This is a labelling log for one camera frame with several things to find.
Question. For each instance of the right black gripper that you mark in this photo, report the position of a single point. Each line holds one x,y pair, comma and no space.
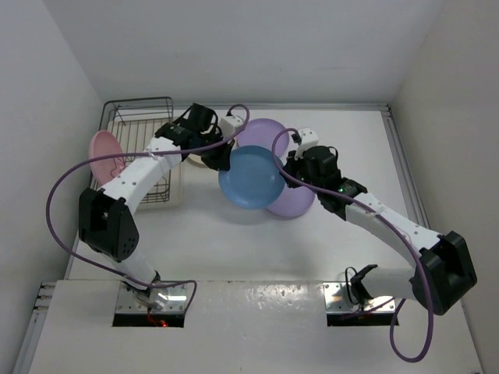
291,163

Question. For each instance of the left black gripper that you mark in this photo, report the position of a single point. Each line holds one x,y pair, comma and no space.
221,160

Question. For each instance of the blue plate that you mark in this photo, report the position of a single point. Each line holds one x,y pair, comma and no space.
253,181

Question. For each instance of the pink plate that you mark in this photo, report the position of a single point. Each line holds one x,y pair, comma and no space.
102,144

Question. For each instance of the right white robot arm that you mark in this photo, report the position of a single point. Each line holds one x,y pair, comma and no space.
440,267

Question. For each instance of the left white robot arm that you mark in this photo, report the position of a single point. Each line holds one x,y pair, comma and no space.
106,215

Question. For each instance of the cream plate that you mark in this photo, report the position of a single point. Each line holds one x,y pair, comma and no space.
195,160

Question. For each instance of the near purple plate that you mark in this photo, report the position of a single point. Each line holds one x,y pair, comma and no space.
292,203

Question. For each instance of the purple plate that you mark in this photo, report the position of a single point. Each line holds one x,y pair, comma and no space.
262,132
292,203

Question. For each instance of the far purple plate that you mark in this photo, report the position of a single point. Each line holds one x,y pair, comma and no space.
262,132

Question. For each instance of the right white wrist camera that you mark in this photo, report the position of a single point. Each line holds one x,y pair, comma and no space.
304,138

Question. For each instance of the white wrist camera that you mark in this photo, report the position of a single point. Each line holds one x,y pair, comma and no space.
230,124
304,138

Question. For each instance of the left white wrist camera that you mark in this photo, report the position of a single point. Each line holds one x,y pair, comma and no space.
230,124

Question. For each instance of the black wire dish rack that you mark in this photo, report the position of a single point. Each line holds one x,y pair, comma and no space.
138,106

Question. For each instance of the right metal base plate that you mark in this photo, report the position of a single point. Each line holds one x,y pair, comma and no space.
337,302

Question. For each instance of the metal base plate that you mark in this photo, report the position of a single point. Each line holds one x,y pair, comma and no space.
337,302
157,301

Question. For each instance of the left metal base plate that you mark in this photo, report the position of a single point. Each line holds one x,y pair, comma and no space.
157,301

